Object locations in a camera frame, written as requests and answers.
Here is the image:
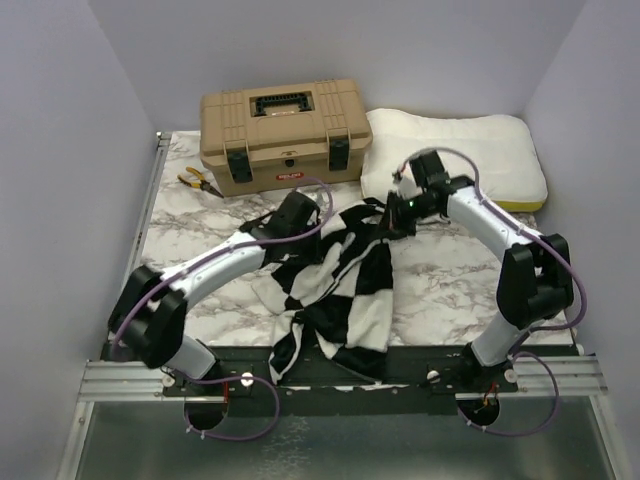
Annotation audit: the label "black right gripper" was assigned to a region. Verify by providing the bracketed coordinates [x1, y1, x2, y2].
[372, 189, 439, 243]

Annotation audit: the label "black white checkered pillowcase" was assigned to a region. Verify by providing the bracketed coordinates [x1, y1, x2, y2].
[252, 198, 394, 383]

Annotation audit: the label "white pillow yellow edge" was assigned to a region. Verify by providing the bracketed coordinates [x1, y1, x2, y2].
[360, 108, 548, 213]

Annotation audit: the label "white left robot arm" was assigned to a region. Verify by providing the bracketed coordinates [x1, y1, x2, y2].
[108, 191, 321, 395]

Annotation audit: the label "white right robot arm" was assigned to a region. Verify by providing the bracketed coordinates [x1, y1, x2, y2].
[381, 149, 574, 391]

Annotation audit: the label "tan plastic toolbox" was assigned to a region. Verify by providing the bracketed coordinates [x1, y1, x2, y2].
[200, 79, 373, 197]

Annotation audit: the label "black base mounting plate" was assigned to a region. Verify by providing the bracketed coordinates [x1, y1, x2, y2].
[155, 342, 517, 417]

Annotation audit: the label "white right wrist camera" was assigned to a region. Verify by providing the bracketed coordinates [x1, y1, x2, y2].
[392, 171, 423, 200]

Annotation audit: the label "yellow handled pliers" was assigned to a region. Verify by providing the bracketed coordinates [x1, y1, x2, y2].
[177, 166, 224, 198]

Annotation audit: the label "aluminium left side rail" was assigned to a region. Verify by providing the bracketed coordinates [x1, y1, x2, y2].
[110, 131, 170, 346]

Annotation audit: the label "aluminium rail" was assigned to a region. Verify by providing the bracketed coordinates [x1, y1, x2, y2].
[79, 356, 608, 402]
[110, 131, 170, 346]

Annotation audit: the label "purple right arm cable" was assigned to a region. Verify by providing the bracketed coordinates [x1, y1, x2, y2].
[399, 145, 588, 437]

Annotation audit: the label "aluminium front rail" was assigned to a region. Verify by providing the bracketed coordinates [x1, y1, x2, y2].
[79, 356, 608, 402]

